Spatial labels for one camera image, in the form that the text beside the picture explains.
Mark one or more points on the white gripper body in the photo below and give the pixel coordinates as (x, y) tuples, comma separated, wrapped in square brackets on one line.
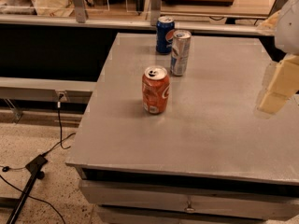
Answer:
[(289, 28)]

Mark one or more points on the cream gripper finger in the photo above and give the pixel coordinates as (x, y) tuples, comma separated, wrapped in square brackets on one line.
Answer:
[(270, 22), (283, 84)]

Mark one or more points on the silver redbull can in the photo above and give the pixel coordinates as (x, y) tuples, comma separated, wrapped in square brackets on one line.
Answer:
[(180, 52)]

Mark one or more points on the blue pepsi can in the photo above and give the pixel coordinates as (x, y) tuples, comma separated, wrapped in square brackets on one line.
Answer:
[(165, 28)]

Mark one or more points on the orange soda can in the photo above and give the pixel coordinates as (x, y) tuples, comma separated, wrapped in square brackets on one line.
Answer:
[(155, 89)]

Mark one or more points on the grey cabinet drawer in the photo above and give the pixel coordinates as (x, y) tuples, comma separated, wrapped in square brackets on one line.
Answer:
[(190, 201)]

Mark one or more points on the black tripod leg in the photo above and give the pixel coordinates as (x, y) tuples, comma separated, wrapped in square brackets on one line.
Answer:
[(34, 167)]

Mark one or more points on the grey metal rail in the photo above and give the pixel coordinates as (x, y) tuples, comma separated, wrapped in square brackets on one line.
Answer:
[(195, 27)]

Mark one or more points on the left metal post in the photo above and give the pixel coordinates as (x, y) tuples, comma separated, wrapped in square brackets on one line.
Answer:
[(80, 12)]

